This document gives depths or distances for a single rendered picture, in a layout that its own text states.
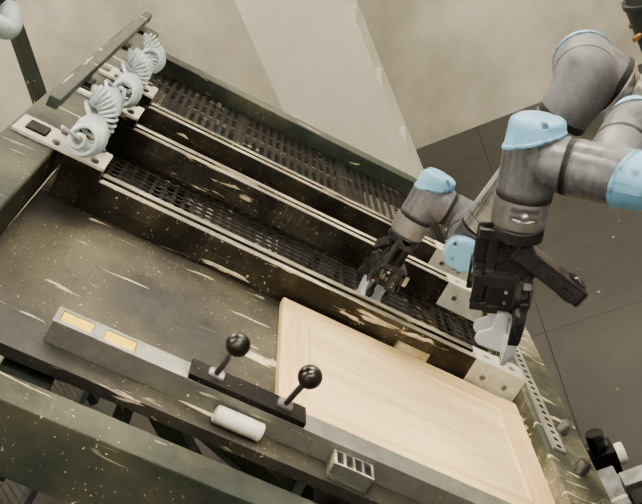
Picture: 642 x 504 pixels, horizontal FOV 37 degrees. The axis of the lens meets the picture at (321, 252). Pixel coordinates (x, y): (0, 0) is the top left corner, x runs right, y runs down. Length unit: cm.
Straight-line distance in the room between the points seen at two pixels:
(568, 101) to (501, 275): 53
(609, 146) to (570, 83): 53
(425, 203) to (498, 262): 69
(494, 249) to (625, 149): 21
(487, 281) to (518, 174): 15
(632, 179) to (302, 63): 437
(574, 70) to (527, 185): 55
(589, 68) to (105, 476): 107
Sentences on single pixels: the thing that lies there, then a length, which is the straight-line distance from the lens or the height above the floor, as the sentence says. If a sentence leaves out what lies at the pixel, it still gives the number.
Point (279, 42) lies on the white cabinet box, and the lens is 548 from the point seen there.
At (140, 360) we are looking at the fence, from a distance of 147.
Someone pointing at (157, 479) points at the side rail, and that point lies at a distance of 128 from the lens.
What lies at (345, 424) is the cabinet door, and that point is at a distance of 164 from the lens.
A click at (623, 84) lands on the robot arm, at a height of 150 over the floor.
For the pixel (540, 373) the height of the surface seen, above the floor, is 85.
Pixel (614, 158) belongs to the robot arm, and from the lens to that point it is 122.
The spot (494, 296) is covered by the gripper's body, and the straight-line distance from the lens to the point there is 131.
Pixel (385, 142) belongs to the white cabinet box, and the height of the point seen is 53.
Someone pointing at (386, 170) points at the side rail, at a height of 107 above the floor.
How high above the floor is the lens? 206
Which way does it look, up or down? 20 degrees down
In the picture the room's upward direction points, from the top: 24 degrees counter-clockwise
